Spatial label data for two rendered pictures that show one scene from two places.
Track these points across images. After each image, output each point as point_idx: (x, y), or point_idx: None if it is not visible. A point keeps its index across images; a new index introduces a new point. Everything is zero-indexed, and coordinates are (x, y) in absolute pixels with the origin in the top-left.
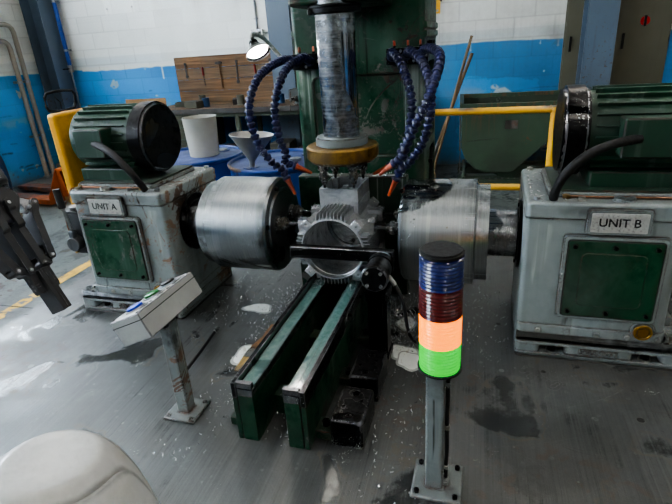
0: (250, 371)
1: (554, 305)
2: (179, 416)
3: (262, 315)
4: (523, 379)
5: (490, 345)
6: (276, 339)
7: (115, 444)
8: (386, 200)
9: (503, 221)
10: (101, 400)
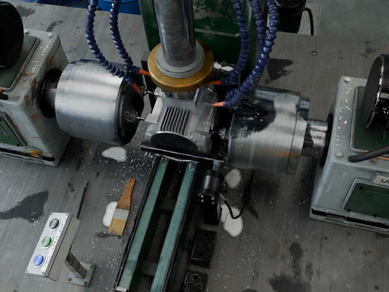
0: (123, 273)
1: (341, 203)
2: (77, 281)
3: (120, 163)
4: (310, 246)
5: (293, 207)
6: (138, 236)
7: None
8: (220, 86)
9: (314, 141)
10: (18, 262)
